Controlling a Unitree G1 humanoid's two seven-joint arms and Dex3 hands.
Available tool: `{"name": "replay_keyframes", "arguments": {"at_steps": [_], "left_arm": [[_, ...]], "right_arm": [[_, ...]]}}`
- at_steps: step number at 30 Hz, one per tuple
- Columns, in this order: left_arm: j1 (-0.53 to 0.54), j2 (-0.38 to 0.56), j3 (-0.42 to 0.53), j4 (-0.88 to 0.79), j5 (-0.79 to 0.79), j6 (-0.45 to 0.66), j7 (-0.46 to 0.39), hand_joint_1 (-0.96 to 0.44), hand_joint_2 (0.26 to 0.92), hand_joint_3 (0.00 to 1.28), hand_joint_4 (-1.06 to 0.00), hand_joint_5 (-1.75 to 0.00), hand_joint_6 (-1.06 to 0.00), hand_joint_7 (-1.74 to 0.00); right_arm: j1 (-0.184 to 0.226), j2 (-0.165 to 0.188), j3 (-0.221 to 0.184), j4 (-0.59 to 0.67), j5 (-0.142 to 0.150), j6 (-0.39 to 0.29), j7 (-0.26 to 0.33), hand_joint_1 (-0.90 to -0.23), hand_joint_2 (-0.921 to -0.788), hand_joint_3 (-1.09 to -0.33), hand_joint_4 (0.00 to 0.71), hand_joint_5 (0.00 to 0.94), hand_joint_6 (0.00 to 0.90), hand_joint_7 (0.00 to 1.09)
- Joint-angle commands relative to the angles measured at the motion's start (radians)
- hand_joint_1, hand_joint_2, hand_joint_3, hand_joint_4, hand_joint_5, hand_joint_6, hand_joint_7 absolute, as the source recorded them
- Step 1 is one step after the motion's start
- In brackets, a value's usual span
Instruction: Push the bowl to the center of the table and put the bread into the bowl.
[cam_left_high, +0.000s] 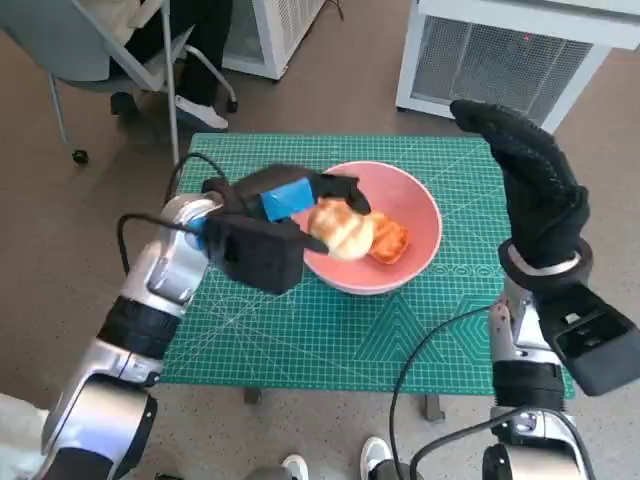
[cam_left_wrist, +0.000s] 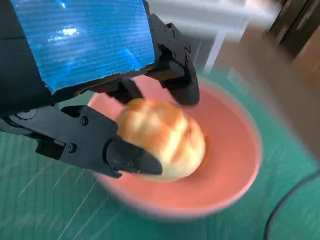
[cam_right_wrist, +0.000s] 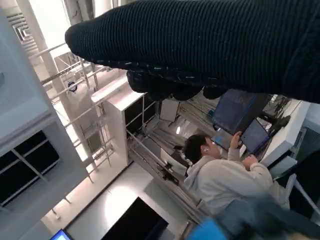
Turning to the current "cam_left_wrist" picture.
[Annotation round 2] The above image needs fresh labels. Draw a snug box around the black left robot hand, blue tape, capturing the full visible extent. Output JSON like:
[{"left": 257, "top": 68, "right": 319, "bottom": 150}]
[{"left": 0, "top": 0, "right": 201, "bottom": 179}]

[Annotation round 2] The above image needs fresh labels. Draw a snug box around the round toy bread bun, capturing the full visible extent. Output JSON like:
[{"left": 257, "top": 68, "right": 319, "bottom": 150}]
[{"left": 116, "top": 97, "right": 207, "bottom": 183}]

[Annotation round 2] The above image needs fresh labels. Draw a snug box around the pink bowl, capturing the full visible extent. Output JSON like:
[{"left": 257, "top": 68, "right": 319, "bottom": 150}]
[{"left": 87, "top": 74, "right": 264, "bottom": 221}]

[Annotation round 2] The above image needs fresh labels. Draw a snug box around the green cutting mat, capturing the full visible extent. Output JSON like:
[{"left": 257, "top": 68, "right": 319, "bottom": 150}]
[{"left": 0, "top": 66, "right": 320, "bottom": 240}]

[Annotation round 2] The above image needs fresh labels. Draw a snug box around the dark wooden cabinet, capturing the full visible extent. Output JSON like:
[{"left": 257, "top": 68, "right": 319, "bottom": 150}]
[{"left": 268, "top": 0, "right": 320, "bottom": 52}]

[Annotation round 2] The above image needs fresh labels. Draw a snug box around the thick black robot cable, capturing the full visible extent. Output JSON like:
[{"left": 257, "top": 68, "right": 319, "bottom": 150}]
[{"left": 263, "top": 169, "right": 320, "bottom": 240}]

